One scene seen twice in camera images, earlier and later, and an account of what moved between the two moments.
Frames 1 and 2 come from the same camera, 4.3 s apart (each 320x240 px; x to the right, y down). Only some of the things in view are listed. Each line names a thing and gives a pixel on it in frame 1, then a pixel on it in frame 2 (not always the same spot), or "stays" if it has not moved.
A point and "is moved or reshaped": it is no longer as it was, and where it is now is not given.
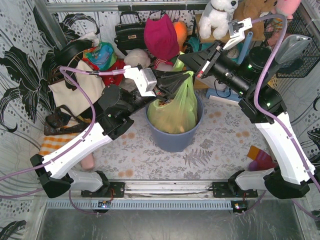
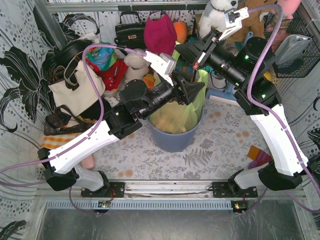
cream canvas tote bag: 73,100 stays
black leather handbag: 130,36 stays
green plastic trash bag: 178,114 is moved or reshaped
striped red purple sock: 262,160 stays
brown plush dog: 246,9 stays
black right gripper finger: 197,60 → 190,50
